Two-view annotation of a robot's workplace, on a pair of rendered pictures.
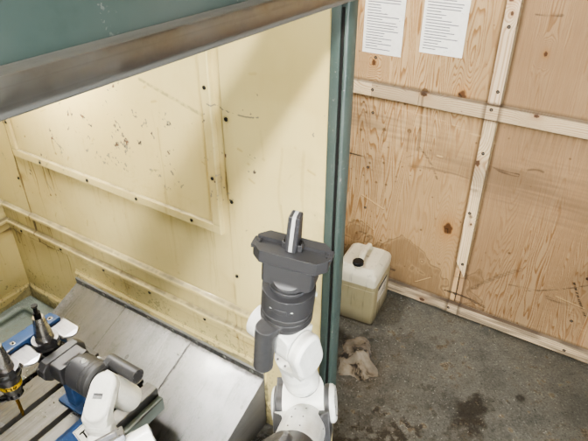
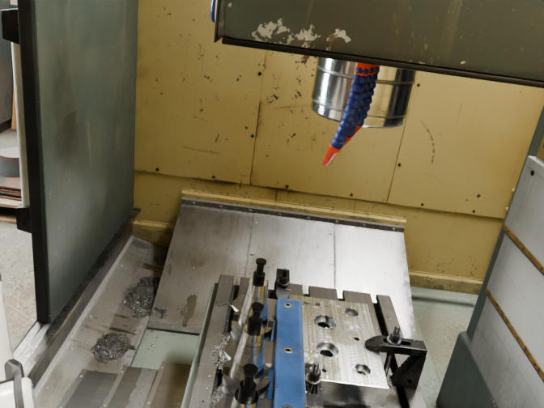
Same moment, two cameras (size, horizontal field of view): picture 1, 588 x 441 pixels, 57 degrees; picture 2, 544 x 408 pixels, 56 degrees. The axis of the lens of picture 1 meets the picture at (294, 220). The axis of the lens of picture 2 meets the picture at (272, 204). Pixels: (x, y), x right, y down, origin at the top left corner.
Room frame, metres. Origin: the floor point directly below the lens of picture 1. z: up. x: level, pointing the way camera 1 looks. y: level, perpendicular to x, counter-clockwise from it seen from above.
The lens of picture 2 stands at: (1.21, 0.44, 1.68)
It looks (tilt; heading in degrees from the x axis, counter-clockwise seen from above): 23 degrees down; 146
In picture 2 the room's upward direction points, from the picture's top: 8 degrees clockwise
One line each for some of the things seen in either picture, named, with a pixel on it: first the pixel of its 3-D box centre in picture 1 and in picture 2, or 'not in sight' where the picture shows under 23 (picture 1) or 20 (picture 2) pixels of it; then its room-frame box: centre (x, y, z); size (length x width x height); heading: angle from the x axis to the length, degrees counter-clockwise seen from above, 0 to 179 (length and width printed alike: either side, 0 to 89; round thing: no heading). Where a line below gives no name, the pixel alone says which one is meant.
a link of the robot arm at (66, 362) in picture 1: (74, 366); not in sight; (0.92, 0.52, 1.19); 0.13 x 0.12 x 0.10; 147
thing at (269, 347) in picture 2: not in sight; (248, 352); (0.74, 0.76, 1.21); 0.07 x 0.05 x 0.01; 57
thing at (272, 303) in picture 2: not in sight; (253, 307); (0.65, 0.82, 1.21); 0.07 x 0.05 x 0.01; 57
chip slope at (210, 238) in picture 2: not in sight; (289, 285); (0.02, 1.37, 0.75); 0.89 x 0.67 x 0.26; 57
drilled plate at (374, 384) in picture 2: not in sight; (324, 343); (0.53, 1.09, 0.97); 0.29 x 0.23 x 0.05; 147
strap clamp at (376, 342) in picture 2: not in sight; (393, 354); (0.63, 1.21, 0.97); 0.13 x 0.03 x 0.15; 57
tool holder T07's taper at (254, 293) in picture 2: not in sight; (255, 301); (0.69, 0.79, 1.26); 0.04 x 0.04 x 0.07
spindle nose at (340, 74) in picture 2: not in sight; (363, 79); (0.58, 1.01, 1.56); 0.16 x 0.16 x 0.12
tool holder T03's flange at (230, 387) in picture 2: not in sight; (245, 380); (0.79, 0.73, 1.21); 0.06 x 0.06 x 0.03
